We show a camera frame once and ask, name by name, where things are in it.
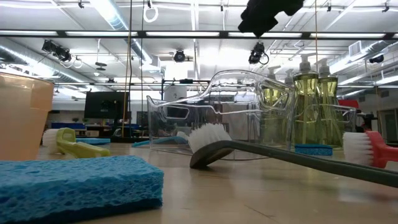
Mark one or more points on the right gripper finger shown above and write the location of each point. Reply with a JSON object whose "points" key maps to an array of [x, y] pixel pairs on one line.
{"points": [[256, 21]]}

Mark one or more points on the yellow soap pump bottle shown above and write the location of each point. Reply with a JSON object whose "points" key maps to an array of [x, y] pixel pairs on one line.
{"points": [[328, 105], [306, 102], [273, 93]]}

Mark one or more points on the dark grey dish brush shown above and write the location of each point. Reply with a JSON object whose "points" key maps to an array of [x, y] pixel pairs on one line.
{"points": [[280, 154]]}

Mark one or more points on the blue scrub sponge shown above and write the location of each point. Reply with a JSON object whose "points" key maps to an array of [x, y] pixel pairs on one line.
{"points": [[93, 141], [77, 186], [312, 150]]}

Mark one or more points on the red dish brush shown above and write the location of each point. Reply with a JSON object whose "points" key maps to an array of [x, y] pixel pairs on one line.
{"points": [[382, 152]]}

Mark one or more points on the black ceiling spotlight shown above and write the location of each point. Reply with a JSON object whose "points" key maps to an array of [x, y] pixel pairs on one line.
{"points": [[179, 56], [56, 51]]}

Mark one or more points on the black monitor screen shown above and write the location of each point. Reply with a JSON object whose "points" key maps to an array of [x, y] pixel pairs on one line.
{"points": [[105, 104]]}

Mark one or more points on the green dish brush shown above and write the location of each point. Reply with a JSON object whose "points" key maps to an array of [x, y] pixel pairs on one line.
{"points": [[74, 146]]}

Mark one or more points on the orange translucent plastic bin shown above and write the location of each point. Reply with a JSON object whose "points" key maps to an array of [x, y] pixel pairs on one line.
{"points": [[21, 118]]}

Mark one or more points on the black overhead camera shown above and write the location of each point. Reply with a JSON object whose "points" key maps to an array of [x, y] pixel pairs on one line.
{"points": [[256, 53]]}

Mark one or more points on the silver ventilation duct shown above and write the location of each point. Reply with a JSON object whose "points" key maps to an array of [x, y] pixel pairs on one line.
{"points": [[124, 34]]}

